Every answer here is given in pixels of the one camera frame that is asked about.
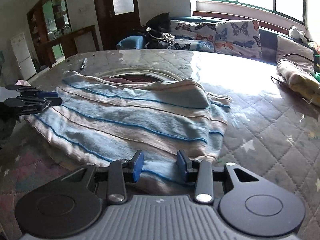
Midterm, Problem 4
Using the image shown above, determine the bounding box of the black and white clothes pile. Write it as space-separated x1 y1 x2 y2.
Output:
132 26 175 49

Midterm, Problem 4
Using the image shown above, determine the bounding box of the butterfly print cushion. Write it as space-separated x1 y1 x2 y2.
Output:
215 20 263 60
172 39 215 53
171 20 218 42

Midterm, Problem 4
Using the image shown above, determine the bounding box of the white plush toy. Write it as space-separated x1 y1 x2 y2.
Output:
289 26 307 42

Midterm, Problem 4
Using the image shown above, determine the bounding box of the dark wooden cabinet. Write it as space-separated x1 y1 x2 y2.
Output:
26 0 99 68

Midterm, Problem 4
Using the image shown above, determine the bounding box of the grey cushion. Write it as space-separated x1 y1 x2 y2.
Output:
276 34 315 73

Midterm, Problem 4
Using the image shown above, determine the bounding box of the blue chair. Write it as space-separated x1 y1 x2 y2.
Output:
116 35 144 50

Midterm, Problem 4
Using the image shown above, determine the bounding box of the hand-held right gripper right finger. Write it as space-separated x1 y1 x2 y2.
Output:
176 150 259 204

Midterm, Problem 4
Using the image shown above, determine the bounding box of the dark wooden door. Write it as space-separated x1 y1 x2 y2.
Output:
91 0 142 52

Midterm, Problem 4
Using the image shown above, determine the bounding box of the black bag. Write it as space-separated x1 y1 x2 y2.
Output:
146 12 172 33

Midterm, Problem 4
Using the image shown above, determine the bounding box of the white refrigerator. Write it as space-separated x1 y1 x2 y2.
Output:
10 31 37 80

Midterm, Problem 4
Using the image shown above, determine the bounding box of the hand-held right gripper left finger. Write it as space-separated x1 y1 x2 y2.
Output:
61 150 145 204

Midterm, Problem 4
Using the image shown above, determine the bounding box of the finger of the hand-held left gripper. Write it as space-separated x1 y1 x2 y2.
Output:
5 84 58 98
4 97 63 117

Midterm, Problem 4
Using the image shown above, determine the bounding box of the folded beige and yellow blanket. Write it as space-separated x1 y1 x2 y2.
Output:
276 59 320 105

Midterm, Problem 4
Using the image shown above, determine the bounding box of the blue beige striped towel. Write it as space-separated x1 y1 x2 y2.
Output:
25 70 232 195

